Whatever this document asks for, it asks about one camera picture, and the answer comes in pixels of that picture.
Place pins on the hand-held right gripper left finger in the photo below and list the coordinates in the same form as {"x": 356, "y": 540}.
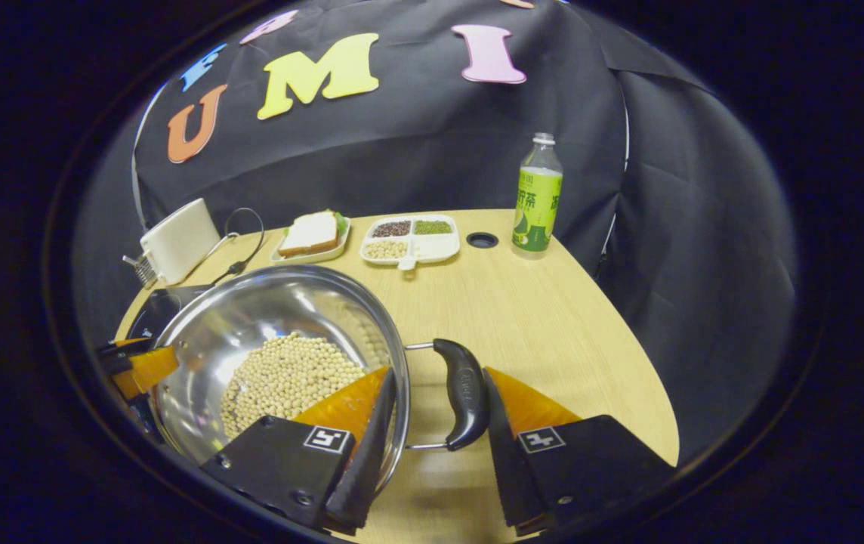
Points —
{"x": 371, "y": 468}

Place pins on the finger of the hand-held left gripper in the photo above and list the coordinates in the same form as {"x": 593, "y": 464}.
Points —
{"x": 149, "y": 366}

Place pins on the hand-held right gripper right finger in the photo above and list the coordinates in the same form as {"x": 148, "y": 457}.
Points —
{"x": 504, "y": 468}

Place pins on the black induction cooktop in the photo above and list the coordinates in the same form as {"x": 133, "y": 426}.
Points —
{"x": 156, "y": 306}

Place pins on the pile of soybeans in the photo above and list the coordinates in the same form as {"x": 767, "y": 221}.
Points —
{"x": 288, "y": 378}

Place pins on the white toaster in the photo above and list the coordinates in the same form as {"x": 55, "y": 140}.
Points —
{"x": 179, "y": 242}

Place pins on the pale green sandwich plate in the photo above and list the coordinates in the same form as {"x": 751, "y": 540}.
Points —
{"x": 326, "y": 254}

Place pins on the white bread sandwich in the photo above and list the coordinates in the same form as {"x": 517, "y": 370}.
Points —
{"x": 311, "y": 233}

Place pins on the white divided dish of beans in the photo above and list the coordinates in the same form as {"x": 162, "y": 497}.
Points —
{"x": 432, "y": 245}

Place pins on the green tea bottle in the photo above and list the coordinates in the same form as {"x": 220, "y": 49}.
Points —
{"x": 538, "y": 204}

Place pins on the black backdrop cloth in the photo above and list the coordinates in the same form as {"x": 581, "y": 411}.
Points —
{"x": 417, "y": 143}

